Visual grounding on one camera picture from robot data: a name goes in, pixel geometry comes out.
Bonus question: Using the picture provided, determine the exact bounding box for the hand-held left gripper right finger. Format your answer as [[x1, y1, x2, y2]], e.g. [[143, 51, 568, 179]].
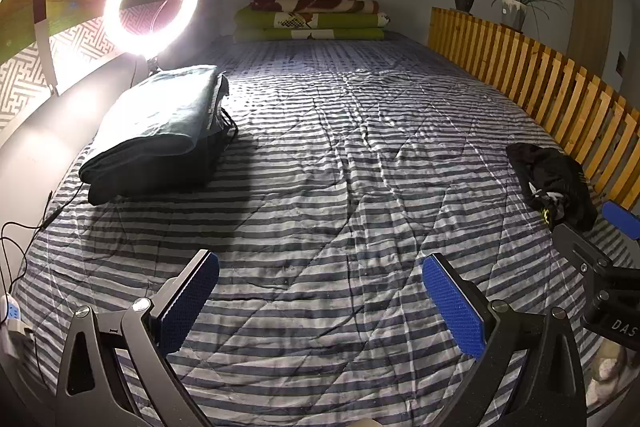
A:
[[422, 253, 587, 427]]

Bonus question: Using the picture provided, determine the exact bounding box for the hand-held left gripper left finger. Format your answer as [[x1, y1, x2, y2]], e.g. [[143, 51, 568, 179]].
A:
[[55, 249, 221, 427]]

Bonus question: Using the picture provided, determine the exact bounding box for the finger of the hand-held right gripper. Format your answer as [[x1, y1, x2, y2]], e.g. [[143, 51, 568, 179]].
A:
[[552, 223, 615, 279], [601, 200, 640, 241]]

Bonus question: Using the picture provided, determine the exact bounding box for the black garment with yellow stripe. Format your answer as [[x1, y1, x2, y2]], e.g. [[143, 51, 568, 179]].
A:
[[506, 143, 599, 231]]

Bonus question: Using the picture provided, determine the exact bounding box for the white power strip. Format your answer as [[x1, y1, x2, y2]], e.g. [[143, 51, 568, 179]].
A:
[[0, 294, 24, 324]]

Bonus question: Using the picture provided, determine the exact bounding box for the folded dark green cloth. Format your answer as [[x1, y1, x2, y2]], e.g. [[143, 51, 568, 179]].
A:
[[80, 65, 224, 188]]

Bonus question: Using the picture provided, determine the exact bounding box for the striped bed sheet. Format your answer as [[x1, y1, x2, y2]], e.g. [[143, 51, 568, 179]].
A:
[[10, 32, 640, 427]]

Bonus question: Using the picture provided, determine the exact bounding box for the wooden door panel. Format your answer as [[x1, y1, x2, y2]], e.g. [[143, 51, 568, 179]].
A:
[[572, 0, 614, 68]]

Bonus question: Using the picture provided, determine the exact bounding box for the potted plant in white pot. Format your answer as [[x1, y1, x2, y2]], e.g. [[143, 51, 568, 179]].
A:
[[491, 0, 567, 34]]

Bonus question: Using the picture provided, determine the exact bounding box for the brown and white folded blanket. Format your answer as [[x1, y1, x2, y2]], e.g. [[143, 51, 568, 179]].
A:
[[250, 0, 382, 16]]

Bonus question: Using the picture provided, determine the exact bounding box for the wooden slat rail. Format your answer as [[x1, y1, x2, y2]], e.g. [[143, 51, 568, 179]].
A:
[[427, 7, 640, 208]]

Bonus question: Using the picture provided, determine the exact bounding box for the black cable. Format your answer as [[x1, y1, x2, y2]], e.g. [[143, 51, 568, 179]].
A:
[[0, 191, 56, 299]]

